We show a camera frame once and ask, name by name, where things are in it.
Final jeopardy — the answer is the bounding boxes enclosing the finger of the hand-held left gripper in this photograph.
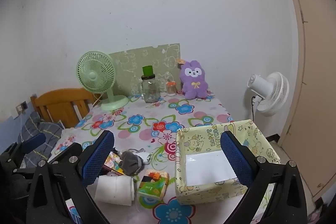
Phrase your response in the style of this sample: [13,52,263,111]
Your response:
[49,142,83,163]
[22,133,47,154]

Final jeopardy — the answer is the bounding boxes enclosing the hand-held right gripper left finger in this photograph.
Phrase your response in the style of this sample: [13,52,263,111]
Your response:
[26,130,115,224]

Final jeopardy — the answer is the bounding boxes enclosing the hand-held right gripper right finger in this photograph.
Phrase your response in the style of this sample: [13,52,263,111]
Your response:
[220,131,308,224]

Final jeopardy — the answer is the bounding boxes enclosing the floral print packet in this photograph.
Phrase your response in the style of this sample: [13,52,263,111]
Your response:
[104,152,125,176]

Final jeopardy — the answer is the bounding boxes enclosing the grey sock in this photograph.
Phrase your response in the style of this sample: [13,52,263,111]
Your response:
[119,148,146,176]

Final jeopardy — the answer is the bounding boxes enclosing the white cloth roll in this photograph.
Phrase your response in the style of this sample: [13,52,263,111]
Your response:
[94,175,135,206]

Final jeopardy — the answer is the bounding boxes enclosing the yellow patterned box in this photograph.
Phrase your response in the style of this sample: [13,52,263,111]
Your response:
[175,120,281,205]

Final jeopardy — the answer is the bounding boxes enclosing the green packet with orange print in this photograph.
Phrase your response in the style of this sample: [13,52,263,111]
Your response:
[138,169,170,199]

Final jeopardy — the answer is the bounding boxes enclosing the grey plaid bedding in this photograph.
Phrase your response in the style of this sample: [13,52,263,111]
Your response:
[18,111,65,169]

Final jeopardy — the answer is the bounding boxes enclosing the floral tablecloth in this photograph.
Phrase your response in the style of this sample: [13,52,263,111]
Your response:
[49,90,276,224]

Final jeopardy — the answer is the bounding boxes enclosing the white fan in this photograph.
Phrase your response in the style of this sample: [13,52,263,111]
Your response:
[247,72,290,117]

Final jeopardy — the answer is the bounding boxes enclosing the green desk fan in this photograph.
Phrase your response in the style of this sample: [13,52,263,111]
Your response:
[77,50,130,111]

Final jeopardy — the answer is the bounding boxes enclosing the purple plush bunny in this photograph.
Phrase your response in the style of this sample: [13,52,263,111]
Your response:
[179,60,209,100]

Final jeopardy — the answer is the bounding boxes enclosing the glass jar with green lid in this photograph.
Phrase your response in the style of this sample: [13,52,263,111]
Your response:
[138,65,160,104]

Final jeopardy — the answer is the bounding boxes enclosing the small jar with orange lid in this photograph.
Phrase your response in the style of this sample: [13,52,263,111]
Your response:
[166,81,177,96]

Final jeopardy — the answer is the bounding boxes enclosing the green patterned board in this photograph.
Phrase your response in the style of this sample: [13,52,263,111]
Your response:
[109,43,181,97]

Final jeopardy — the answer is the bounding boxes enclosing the beige door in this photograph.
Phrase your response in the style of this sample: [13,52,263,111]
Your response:
[273,0,336,201]

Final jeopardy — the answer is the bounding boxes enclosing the white charger cable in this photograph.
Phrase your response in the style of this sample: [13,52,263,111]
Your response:
[18,112,25,143]

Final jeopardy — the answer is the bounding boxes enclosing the black fan cable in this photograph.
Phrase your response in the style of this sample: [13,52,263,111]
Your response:
[251,95,257,122]

